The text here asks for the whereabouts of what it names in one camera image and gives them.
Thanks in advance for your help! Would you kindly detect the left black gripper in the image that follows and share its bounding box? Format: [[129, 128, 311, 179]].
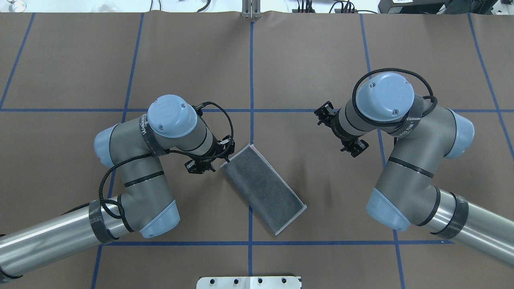
[[185, 136, 235, 174]]

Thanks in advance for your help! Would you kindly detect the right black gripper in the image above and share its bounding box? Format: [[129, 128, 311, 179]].
[[329, 110, 369, 158]]

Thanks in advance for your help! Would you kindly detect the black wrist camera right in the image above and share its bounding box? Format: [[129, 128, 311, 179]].
[[314, 101, 336, 127]]

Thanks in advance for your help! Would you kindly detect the aluminium frame post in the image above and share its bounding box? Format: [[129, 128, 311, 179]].
[[241, 0, 262, 20]]

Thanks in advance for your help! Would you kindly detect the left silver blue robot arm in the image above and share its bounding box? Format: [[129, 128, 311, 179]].
[[1, 94, 235, 284]]

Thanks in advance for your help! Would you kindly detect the pink and grey towel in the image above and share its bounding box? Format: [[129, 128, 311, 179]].
[[220, 143, 307, 236]]

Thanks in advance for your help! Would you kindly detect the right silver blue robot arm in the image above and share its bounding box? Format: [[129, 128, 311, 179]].
[[314, 68, 514, 267]]

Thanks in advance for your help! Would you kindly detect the black box on desk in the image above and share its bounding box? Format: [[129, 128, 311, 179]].
[[377, 0, 461, 14]]

